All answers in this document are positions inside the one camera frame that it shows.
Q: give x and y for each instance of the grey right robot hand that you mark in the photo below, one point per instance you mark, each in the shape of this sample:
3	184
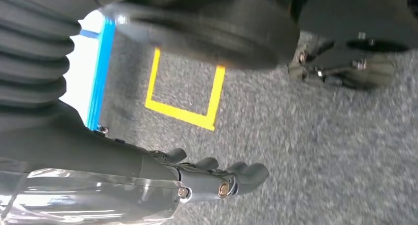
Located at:
81	158

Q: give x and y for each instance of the blue wheeled shelf rack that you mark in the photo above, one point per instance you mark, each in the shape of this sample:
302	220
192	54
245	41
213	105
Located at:
99	73

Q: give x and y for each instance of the yellow floor tape square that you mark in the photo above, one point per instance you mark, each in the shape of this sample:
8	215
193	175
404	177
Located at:
183	114

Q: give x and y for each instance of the dark robot foot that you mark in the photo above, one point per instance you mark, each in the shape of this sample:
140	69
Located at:
352	21

